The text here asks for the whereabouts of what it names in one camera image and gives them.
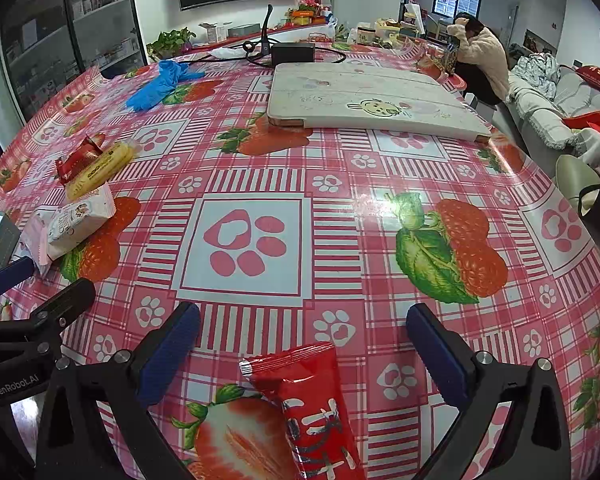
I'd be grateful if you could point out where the pink strawberry print tablecloth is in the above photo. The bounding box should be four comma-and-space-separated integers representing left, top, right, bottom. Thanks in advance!
0, 40, 600, 480

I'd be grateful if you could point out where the green potted plant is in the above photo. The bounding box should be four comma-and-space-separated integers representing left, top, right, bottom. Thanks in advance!
146, 28, 197, 61

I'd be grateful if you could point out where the blue white blanket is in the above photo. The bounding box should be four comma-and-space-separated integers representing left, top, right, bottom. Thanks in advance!
517, 53, 561, 101

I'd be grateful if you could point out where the red cloth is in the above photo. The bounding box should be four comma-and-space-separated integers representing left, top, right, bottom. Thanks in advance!
562, 109, 600, 150

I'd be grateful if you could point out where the white pink snack packet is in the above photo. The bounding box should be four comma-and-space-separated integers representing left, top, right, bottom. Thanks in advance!
22, 185, 117, 277

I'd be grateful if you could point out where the grey sofa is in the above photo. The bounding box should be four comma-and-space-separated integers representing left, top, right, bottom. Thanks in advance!
505, 67, 600, 161

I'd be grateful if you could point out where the grey storage box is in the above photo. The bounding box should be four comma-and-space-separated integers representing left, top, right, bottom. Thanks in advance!
0, 212, 22, 275

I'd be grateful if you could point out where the orange lidded container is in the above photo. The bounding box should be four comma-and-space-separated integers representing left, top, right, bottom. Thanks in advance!
289, 10, 327, 26

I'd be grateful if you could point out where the white open carton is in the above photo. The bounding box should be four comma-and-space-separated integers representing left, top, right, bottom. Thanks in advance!
198, 22, 229, 42

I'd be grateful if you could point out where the grey green chair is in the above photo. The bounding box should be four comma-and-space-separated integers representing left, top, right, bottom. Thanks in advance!
555, 154, 600, 212

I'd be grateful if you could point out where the glass display cabinet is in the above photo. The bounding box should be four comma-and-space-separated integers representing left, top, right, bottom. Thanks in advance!
0, 0, 148, 121

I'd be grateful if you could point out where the blue rubber glove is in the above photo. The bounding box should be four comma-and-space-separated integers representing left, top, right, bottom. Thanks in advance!
126, 76, 182, 112
157, 60, 206, 84

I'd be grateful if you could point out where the red snack packet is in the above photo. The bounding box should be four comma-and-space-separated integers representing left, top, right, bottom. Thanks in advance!
55, 134, 107, 184
239, 342, 367, 480

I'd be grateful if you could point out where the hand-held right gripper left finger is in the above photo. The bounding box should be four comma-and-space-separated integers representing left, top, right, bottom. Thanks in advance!
32, 301, 202, 480

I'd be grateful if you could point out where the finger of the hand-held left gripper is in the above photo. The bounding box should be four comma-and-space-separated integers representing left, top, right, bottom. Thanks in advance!
0, 256, 35, 307
0, 278, 97, 359

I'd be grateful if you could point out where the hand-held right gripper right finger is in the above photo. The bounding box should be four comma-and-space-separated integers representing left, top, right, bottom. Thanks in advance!
406, 302, 572, 480

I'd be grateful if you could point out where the yellow snack packet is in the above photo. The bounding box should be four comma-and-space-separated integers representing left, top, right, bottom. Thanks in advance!
65, 141, 137, 200

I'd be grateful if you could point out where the black power adapter with cables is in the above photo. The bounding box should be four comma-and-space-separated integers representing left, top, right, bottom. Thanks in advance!
180, 4, 353, 68

